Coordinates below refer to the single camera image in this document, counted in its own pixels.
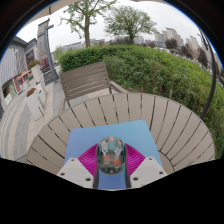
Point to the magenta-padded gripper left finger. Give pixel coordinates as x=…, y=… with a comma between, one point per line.
x=78, y=171

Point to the teal patterned computer mouse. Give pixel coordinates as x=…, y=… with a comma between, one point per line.
x=111, y=156

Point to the dark curved parasol pole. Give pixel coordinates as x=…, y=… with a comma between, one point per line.
x=213, y=73

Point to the tall thin-trunked tree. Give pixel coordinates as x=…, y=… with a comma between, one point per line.
x=87, y=31

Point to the white planter with red flowers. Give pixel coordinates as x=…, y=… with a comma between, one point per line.
x=36, y=71

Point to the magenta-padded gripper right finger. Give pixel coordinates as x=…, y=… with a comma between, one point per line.
x=146, y=171

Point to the white planter with orange flowers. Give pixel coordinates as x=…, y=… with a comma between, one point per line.
x=34, y=105

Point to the round-crowned green tree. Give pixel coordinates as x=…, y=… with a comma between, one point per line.
x=130, y=21

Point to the grey storefront building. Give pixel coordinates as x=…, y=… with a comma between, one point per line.
x=11, y=66

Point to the blue rectangular mouse pad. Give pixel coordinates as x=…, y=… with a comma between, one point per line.
x=133, y=133

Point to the grey slatted wooden chair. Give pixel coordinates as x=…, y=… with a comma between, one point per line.
x=85, y=80

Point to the tall grey sign pillar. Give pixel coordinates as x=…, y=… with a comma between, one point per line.
x=44, y=46

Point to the distant apartment buildings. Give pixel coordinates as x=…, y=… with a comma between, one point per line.
x=171, y=35

